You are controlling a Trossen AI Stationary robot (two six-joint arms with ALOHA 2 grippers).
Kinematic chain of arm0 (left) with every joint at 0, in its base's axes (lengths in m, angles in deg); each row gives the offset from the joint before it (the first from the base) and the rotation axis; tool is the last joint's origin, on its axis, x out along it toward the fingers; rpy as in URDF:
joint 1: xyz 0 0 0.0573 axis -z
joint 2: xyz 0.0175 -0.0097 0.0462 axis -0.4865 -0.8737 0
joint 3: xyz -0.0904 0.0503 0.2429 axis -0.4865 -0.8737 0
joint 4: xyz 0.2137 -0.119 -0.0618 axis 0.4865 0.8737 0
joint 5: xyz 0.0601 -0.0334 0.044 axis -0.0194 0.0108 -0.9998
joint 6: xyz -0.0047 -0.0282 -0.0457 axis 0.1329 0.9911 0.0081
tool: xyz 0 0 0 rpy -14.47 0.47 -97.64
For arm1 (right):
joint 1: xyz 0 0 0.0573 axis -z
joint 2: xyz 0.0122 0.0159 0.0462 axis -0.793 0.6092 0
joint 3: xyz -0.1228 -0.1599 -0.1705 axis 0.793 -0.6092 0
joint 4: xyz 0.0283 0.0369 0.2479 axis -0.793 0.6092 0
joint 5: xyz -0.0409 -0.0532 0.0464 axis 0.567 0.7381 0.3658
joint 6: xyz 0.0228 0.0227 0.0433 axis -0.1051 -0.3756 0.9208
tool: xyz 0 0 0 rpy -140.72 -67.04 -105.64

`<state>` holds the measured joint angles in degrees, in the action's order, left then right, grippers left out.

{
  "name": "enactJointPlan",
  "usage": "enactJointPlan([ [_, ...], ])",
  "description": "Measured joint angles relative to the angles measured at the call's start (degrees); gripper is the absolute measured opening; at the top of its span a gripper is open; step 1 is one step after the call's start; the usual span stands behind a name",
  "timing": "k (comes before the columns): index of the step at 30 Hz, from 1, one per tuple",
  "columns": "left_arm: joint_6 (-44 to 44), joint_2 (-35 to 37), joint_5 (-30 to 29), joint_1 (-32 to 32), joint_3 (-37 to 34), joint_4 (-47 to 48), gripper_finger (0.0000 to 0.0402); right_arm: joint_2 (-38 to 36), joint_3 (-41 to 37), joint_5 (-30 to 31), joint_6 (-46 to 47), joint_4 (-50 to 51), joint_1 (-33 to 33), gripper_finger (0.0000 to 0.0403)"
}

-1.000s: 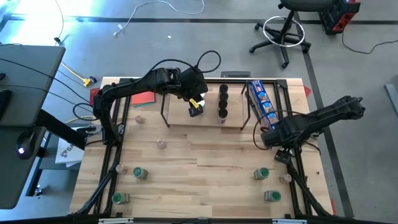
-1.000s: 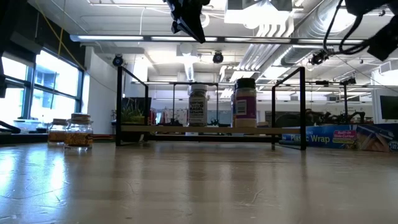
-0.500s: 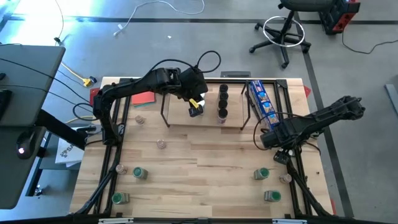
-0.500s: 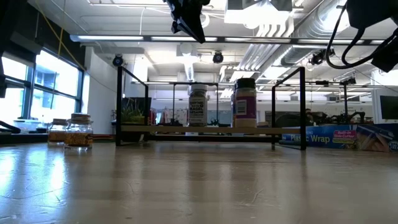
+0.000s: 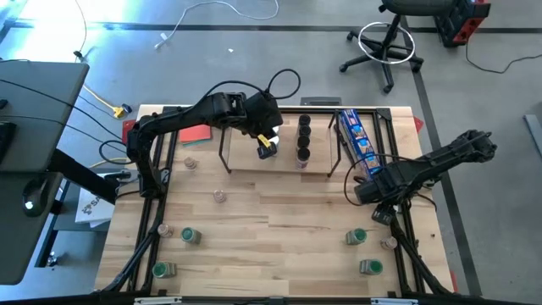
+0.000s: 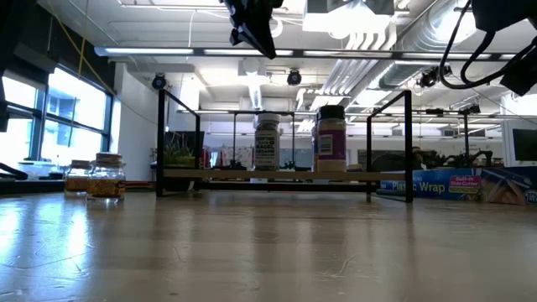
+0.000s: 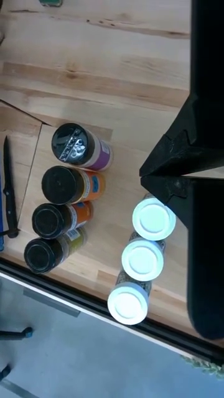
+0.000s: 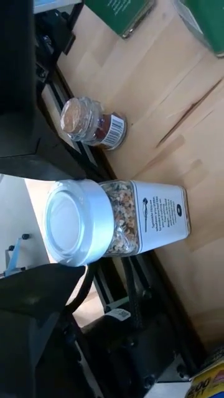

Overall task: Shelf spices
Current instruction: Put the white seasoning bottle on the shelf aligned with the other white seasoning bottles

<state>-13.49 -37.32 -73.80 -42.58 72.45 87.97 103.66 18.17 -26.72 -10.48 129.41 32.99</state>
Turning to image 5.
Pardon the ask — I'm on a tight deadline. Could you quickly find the white label strip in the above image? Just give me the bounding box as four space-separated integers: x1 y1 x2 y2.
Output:
371 297 419 305
134 296 183 305

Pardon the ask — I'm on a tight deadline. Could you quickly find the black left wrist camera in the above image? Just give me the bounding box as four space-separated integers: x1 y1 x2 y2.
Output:
255 142 279 161

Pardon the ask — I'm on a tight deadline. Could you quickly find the black desk support beam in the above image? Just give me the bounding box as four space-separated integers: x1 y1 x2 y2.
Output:
49 147 120 203

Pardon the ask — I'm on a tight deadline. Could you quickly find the red square card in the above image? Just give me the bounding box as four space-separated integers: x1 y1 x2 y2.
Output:
178 125 213 144

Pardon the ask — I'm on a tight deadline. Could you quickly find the black and red crate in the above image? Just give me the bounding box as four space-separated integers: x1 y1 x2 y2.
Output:
435 0 492 48

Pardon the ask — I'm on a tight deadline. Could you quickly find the blue plastic wrap box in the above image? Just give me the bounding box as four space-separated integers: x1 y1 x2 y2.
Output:
337 108 382 181

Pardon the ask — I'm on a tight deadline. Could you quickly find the grey desk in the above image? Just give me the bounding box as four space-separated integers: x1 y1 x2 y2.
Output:
0 58 91 286

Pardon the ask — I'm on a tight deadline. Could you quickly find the white paper with logo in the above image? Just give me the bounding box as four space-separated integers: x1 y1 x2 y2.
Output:
75 186 116 229

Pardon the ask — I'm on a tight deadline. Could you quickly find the thin cable with black plug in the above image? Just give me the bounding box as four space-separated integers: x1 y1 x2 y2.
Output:
72 0 89 59

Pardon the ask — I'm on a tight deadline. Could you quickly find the white cable with plug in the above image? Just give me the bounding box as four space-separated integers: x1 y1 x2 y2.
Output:
152 0 280 51

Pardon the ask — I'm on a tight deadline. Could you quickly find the green-lid spice jar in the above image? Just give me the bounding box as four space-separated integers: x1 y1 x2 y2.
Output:
180 227 202 246
151 262 178 280
345 227 368 247
358 259 384 277

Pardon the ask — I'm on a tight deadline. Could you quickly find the black floor cable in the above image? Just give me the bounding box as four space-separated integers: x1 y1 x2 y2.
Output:
464 40 542 75

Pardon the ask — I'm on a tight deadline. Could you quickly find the black-lid purple-label spice jar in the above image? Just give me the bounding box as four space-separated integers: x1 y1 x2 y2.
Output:
295 147 312 170

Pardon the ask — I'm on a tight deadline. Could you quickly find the black flat desk device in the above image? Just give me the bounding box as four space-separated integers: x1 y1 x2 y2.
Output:
0 120 19 167

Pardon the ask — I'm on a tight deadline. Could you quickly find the yellow cable with plug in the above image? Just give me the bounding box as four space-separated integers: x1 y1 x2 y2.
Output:
82 83 127 119

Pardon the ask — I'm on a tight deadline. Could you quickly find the black stool with chrome ring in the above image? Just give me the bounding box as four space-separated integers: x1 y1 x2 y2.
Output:
338 0 457 95

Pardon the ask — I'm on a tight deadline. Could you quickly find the black puck device with light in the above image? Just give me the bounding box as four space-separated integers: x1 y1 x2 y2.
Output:
21 177 53 218

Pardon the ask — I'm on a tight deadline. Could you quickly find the wooden shelf with black frame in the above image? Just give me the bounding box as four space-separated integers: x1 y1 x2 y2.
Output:
218 110 345 178

